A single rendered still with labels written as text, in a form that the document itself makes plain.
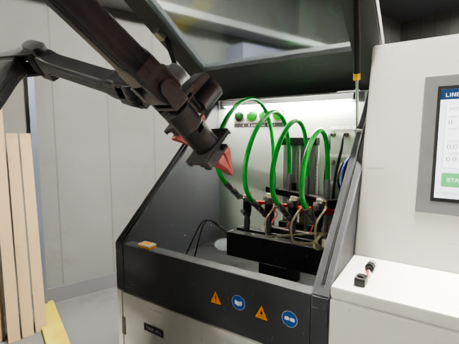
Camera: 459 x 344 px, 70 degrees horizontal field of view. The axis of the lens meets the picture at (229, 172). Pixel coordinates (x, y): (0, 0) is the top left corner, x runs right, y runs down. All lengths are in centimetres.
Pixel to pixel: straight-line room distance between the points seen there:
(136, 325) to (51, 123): 194
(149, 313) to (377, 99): 92
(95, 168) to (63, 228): 52
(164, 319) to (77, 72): 75
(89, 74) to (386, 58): 81
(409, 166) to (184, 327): 75
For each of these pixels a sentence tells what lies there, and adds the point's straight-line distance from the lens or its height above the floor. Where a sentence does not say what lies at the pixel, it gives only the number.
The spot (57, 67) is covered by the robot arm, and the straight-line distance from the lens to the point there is 106.
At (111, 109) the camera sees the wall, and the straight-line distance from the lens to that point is 292.
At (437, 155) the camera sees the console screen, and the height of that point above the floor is 125.
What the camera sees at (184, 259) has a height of 95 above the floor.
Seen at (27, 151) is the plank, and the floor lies 119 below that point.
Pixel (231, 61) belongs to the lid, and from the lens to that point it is 130.
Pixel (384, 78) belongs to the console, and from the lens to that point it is 103.
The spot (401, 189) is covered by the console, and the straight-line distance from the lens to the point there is 94.
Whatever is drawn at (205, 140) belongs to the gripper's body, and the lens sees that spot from 68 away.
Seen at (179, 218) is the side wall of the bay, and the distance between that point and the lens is 130.
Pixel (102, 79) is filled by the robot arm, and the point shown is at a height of 144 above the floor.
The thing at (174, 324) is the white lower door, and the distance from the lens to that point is 106.
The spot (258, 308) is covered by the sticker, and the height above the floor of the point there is 88.
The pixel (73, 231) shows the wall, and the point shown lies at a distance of 293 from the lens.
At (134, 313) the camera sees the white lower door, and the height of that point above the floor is 73.
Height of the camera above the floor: 129
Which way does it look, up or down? 6 degrees down
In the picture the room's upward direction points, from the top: straight up
